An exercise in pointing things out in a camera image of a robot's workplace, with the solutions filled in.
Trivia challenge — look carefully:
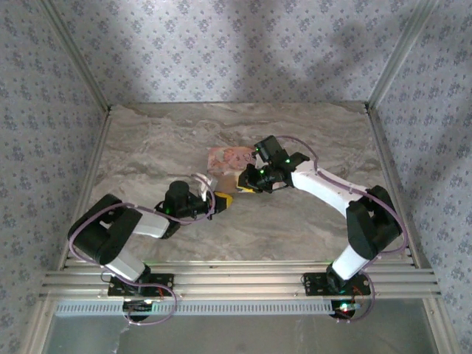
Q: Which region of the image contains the aluminium table side rail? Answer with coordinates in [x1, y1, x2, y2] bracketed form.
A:
[366, 106, 423, 268]
[57, 106, 114, 268]

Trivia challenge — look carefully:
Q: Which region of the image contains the aluminium mounting rail beam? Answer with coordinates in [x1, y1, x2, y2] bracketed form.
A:
[40, 260, 442, 300]

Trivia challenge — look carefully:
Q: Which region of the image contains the aluminium frame post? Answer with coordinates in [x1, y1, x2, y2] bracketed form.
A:
[38, 0, 113, 111]
[422, 297, 462, 354]
[20, 298, 56, 354]
[366, 0, 442, 111]

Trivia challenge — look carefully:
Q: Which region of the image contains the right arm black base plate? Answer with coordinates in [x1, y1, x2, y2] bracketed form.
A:
[302, 272, 372, 297]

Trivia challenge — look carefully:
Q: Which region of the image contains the grey slotted cable duct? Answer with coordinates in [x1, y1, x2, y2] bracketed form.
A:
[55, 299, 346, 317]

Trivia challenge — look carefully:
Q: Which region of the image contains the pink book-shaped box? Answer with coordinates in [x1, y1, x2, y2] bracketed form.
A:
[206, 146, 259, 195]

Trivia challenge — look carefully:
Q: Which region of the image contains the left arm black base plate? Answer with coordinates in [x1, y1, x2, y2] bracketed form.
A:
[108, 273, 176, 297]

